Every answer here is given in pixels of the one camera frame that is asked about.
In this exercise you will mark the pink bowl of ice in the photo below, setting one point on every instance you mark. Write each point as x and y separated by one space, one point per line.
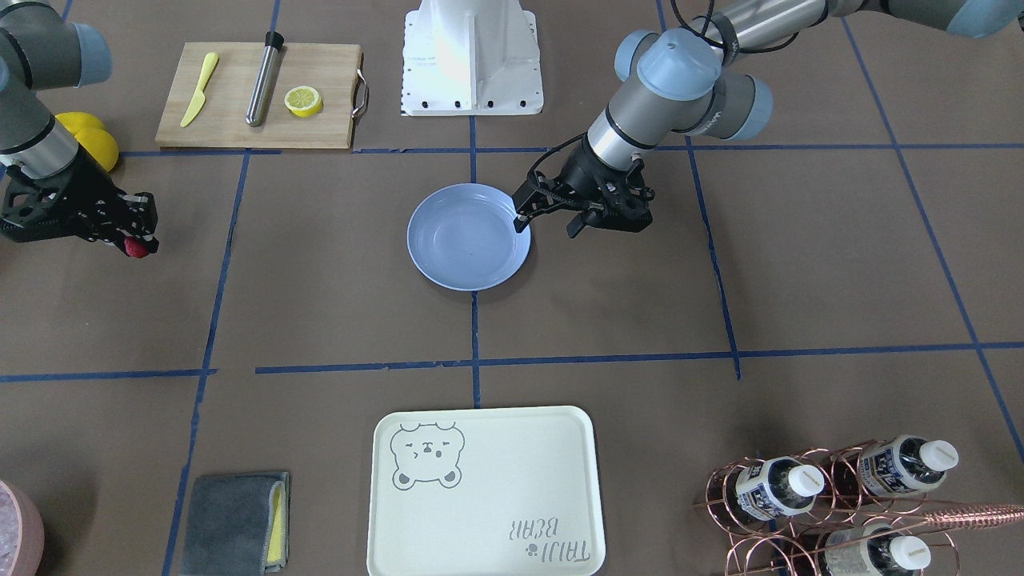
23 535

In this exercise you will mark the yellow plastic knife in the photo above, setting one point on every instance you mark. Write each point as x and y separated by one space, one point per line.
199 98

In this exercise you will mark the half lemon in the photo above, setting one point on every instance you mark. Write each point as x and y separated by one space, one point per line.
303 101

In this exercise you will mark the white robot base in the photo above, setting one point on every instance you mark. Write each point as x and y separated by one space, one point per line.
471 58

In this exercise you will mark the yellow lemon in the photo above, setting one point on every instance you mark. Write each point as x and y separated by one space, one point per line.
101 146
77 121

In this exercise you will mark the cream bear tray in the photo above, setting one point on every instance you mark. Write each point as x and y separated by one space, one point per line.
500 491

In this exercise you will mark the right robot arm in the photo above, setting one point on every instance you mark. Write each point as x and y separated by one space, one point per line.
41 50

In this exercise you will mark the steel knife sharpener rod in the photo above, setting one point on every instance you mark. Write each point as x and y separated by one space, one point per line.
264 83

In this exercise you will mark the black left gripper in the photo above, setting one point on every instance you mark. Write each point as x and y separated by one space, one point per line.
578 174

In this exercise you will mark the dark tea bottle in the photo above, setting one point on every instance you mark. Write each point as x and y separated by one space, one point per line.
776 488
873 550
906 465

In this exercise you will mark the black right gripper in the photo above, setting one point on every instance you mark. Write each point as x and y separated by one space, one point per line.
90 202

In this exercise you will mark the copper wire bottle rack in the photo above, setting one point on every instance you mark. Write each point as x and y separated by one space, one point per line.
789 545

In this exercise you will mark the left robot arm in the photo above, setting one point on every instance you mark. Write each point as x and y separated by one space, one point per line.
681 82

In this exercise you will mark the red strawberry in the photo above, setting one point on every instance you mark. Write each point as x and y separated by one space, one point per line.
134 248

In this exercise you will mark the blue plate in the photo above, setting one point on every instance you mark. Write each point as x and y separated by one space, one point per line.
463 237

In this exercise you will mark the grey folded cloth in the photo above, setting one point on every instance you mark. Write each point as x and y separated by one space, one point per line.
238 524

